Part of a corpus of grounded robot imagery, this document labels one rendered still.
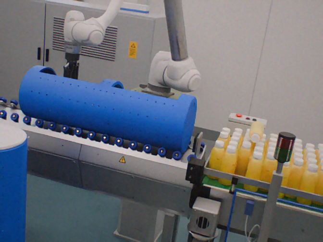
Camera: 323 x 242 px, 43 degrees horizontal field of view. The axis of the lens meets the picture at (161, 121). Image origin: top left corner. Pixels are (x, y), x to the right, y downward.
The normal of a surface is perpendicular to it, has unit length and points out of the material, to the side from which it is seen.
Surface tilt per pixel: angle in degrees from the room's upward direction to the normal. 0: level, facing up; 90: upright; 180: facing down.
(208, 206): 0
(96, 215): 0
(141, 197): 109
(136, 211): 90
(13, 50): 90
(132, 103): 55
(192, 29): 90
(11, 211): 90
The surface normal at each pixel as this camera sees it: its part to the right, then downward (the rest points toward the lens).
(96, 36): 0.50, 0.44
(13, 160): 0.81, 0.28
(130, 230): -0.33, 0.26
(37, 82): -0.15, -0.36
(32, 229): 0.12, -0.94
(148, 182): -0.31, 0.58
